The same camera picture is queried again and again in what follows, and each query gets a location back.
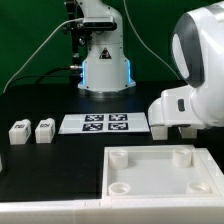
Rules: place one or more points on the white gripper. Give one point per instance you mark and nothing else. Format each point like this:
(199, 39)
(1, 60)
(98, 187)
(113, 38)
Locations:
(174, 109)

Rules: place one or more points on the white square table top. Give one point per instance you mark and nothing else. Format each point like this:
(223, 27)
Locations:
(164, 171)

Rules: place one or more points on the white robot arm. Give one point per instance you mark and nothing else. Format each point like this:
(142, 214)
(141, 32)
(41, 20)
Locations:
(198, 53)

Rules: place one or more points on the white sheet with tags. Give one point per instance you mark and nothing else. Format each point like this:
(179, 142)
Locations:
(104, 123)

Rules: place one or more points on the black camera stand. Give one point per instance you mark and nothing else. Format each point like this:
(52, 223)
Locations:
(78, 34)

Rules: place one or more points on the white front wall fence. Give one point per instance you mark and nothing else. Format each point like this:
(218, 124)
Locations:
(116, 211)

